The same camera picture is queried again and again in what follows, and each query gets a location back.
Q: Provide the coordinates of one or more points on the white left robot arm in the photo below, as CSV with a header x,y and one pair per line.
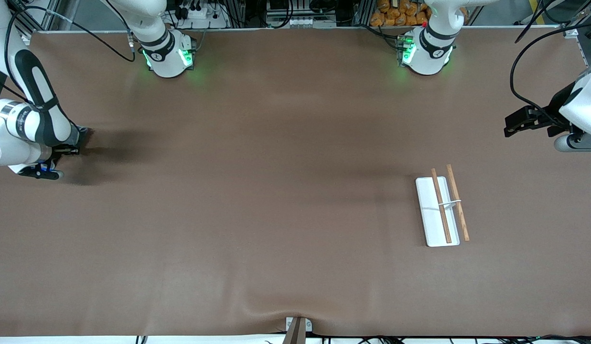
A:
x,y
431,52

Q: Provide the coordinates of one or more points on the white power strip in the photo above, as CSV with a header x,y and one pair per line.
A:
x,y
199,16

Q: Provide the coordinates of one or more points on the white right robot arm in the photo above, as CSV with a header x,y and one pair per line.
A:
x,y
18,126

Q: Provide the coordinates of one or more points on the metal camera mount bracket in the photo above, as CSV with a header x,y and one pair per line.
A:
x,y
297,332

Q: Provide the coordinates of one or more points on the orange snack bags pile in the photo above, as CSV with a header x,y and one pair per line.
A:
x,y
395,13

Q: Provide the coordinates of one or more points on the aluminium frame profile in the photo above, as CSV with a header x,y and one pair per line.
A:
x,y
574,26
44,16

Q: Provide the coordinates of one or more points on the white rectangular tray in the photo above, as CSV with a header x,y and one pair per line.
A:
x,y
434,215

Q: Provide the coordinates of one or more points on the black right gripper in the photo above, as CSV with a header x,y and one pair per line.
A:
x,y
73,140

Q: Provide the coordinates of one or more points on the grey equipment box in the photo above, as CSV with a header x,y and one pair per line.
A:
x,y
302,19

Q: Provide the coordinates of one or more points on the brown table mat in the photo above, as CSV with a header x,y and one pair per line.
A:
x,y
276,215

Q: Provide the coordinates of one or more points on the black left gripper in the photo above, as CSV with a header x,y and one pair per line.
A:
x,y
552,114

